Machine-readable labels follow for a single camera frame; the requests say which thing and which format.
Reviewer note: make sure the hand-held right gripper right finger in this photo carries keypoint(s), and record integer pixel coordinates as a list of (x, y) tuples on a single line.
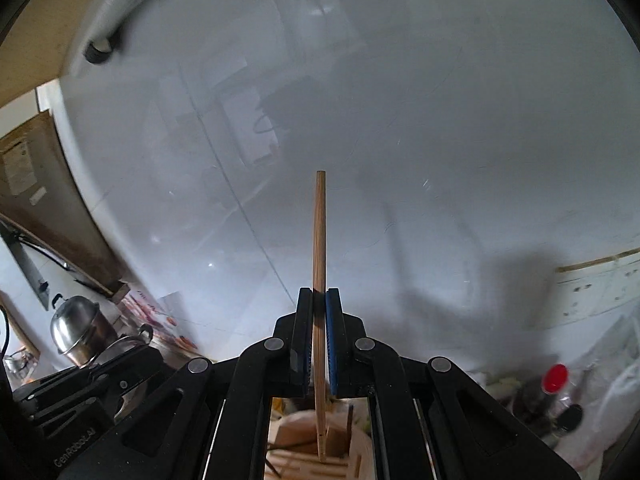
[(332, 345)]

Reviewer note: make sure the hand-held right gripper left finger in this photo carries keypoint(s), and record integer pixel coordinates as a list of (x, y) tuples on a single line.
[(300, 340)]

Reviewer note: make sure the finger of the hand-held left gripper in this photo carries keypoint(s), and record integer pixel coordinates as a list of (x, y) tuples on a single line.
[(125, 362), (65, 408)]

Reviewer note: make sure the beige utensil holder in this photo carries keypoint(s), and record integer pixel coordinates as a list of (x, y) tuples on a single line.
[(295, 424)]

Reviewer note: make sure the dark brown chopstick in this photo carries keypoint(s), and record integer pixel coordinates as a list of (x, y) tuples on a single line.
[(350, 430)]

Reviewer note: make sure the light wooden chopstick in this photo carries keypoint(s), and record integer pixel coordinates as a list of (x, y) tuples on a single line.
[(319, 235)]

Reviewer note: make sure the steel pot with lid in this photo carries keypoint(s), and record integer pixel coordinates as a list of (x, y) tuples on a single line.
[(75, 327)]

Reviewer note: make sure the red capped seasoning jar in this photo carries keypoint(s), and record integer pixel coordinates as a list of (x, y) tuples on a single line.
[(555, 377)]

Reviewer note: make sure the dark soy sauce bottle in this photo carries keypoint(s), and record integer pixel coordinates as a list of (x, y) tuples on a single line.
[(570, 416)]

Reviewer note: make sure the clear plastic bag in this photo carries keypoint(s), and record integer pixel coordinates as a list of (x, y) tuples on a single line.
[(615, 400)]

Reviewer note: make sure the white exhaust pipe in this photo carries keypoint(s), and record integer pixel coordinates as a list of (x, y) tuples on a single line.
[(115, 15)]

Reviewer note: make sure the colourful wall stickers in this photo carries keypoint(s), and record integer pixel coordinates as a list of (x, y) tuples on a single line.
[(150, 310)]

